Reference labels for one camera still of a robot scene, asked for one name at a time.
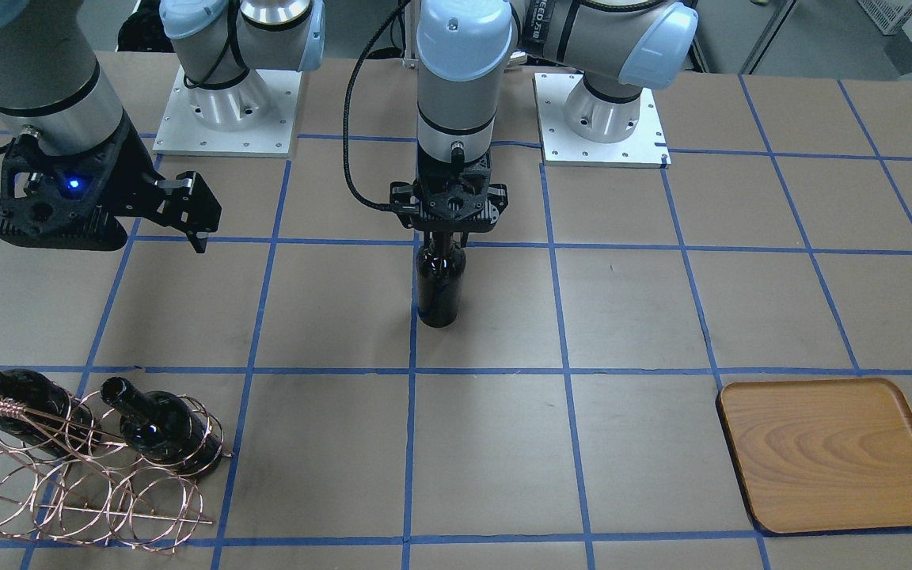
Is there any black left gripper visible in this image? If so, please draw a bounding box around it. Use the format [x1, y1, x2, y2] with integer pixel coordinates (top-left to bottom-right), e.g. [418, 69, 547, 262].
[389, 147, 509, 234]

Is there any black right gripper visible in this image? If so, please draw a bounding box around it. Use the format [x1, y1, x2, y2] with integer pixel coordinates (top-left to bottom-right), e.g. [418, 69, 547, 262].
[0, 119, 222, 255]

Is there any dark wine bottle carried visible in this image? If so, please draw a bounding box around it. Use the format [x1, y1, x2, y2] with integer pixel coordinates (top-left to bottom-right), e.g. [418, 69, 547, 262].
[415, 232, 466, 328]

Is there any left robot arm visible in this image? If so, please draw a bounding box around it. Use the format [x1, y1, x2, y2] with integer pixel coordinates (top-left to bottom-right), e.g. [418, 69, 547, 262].
[390, 1, 699, 239]

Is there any dark wine bottle near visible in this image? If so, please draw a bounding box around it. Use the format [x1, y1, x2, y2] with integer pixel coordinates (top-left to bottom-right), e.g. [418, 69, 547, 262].
[99, 376, 223, 477]

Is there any dark wine bottle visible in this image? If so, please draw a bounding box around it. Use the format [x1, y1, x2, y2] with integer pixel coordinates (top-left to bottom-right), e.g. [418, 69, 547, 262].
[99, 376, 223, 477]
[0, 369, 95, 458]

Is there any dark wine bottle far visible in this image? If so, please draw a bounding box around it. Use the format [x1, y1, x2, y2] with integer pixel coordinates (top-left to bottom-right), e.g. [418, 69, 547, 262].
[0, 369, 95, 458]

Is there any wooden serving tray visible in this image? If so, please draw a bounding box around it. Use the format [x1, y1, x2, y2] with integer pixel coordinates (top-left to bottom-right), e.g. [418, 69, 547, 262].
[717, 378, 912, 534]

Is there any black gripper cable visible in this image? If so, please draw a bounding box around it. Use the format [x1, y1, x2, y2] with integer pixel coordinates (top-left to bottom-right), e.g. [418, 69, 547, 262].
[344, 0, 425, 213]

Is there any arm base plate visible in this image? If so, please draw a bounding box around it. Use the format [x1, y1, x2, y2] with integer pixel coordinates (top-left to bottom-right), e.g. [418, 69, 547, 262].
[534, 73, 672, 169]
[153, 69, 306, 159]

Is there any copper wire bottle basket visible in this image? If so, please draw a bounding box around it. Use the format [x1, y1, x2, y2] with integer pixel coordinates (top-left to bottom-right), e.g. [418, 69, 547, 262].
[0, 392, 217, 554]

